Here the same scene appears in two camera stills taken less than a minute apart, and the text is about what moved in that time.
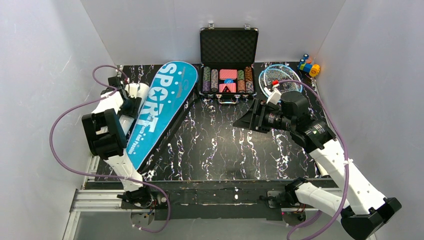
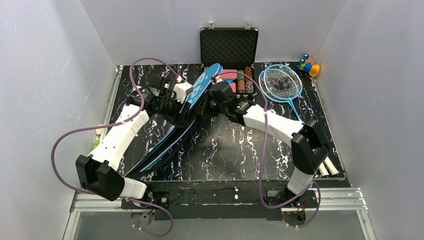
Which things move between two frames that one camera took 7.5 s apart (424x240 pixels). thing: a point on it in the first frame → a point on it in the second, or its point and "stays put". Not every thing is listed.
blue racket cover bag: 173,90 → 192,111
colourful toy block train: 305,65 stays put
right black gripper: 259,115 → 205,104
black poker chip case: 228,60 stays put
